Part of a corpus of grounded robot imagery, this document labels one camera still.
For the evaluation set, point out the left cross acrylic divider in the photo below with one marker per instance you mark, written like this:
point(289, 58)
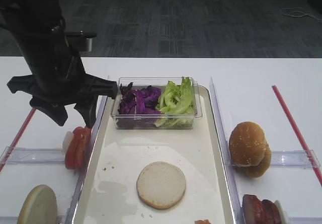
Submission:
point(21, 155)

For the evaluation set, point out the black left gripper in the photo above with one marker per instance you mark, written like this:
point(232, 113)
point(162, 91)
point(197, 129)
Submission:
point(58, 76)

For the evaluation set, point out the white serving tray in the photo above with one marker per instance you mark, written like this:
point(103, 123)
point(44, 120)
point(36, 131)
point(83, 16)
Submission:
point(109, 194)

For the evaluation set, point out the sesame top bun rear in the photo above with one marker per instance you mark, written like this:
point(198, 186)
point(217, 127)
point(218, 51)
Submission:
point(261, 168)

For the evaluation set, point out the small orange food crumb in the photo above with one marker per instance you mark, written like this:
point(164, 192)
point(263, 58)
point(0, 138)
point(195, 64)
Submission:
point(202, 221)

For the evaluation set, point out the right cross acrylic divider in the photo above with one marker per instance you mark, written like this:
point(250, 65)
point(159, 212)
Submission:
point(298, 159)

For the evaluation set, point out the clear acrylic divider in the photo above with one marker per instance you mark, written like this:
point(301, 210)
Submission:
point(235, 205)
point(85, 174)

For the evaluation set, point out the clear plastic salad box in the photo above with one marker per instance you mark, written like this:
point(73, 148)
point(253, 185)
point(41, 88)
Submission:
point(146, 121)

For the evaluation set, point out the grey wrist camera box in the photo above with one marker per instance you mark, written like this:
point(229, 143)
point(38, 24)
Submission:
point(81, 41)

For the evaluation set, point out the sesame bun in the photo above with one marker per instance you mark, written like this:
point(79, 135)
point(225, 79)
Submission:
point(247, 144)
point(261, 168)

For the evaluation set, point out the cross acrylic divider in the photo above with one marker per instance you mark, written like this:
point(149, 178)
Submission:
point(21, 155)
point(298, 159)

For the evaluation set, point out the red tape strip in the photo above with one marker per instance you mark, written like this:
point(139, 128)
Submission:
point(298, 134)
point(22, 131)

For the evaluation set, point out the sesame top bun front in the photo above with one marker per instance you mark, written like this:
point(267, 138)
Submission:
point(247, 144)

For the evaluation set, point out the brown meat patty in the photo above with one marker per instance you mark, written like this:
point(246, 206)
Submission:
point(271, 212)
point(253, 209)

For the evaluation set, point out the upright bun half left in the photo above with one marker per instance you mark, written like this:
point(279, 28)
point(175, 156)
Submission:
point(40, 206)

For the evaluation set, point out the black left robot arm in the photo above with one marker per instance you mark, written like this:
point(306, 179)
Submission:
point(34, 18)

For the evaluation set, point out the bottom bun slice on tray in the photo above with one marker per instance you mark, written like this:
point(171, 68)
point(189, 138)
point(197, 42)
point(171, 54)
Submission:
point(161, 185)

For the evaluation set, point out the purple cabbage leaves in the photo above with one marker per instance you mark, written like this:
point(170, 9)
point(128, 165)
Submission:
point(142, 101)

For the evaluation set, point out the right red tape strip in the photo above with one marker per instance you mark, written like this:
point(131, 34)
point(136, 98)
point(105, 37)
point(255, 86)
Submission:
point(298, 134)

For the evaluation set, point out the right clear acrylic divider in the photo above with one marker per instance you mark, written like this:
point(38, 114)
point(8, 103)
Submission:
point(235, 205)

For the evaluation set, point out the left clear acrylic divider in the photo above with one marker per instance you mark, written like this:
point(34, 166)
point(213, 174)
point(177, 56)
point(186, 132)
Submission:
point(85, 174)

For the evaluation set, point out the green lettuce leaves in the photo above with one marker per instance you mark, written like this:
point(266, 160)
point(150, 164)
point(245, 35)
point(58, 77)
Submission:
point(176, 100)

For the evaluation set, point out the left red tape strip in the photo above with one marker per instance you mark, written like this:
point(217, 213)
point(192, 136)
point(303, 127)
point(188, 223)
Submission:
point(22, 131)

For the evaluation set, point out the white patty holder block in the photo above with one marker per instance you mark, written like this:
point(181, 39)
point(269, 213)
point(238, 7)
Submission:
point(283, 215)

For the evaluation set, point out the white tomato holder block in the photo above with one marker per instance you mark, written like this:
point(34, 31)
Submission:
point(67, 140)

